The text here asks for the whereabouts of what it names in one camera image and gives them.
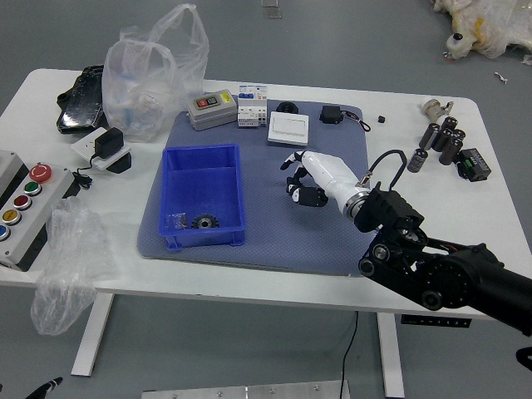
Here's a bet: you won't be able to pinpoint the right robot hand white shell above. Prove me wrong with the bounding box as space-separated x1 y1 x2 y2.
280 150 363 207

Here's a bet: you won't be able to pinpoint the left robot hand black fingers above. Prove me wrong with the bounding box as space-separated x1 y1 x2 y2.
22 377 64 399

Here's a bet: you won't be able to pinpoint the big black gear nut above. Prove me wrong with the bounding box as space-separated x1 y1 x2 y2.
191 214 220 231

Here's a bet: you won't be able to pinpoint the blue plastic box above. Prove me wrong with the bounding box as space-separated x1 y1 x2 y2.
157 143 247 250

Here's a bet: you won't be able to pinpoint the grey control box coloured buttons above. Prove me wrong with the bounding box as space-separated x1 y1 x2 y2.
0 149 78 273

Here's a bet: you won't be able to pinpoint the white table leg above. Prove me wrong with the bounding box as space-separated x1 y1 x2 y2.
376 313 406 398
71 293 116 377

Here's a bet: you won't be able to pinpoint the blue-grey padded mat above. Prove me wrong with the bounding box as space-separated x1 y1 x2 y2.
136 99 377 278

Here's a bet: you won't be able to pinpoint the white circuit breaker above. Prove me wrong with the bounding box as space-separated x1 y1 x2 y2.
236 85 269 130

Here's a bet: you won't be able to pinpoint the white lamp socket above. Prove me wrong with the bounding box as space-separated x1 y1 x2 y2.
421 98 453 121

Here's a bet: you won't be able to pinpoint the crumpled clear plastic bag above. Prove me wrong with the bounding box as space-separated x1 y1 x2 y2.
31 197 120 337

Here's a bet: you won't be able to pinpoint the black module with green terminal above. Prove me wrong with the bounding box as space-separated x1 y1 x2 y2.
456 148 492 183

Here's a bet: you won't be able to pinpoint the small clear bag of screws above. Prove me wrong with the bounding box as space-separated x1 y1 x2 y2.
165 211 190 230

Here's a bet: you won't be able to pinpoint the clear plastic piece on floor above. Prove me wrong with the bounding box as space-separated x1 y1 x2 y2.
260 0 283 20

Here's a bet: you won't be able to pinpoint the black table control panel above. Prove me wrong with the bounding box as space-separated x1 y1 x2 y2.
401 314 473 329

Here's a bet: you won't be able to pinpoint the silver metal plate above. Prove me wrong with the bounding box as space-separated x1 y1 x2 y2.
140 380 352 399

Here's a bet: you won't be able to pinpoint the large clear plastic bag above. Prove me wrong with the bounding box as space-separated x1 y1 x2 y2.
101 3 210 142

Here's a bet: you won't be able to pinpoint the plastic-wrapped yellow white toy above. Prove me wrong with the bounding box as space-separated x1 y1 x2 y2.
430 0 532 62

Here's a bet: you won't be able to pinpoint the black power adapter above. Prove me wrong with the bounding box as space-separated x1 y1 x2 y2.
91 127 125 160

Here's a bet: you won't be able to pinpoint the white socket plate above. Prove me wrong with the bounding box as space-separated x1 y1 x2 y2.
70 129 134 175

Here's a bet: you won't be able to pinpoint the black plastic tray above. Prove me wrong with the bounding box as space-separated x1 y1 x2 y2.
56 64 107 134

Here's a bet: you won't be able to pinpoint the black servo with wires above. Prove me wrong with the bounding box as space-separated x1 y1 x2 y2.
318 105 375 133

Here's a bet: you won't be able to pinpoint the white wall switch panel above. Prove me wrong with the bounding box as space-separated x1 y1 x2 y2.
267 111 311 147

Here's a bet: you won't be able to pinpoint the grey two-button switch box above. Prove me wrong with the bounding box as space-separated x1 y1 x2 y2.
185 89 239 132

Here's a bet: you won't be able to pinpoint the black hanging power cable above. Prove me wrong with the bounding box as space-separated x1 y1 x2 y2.
339 310 359 399

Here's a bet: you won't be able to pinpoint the black adapter cord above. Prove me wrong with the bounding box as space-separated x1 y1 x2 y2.
73 154 99 190

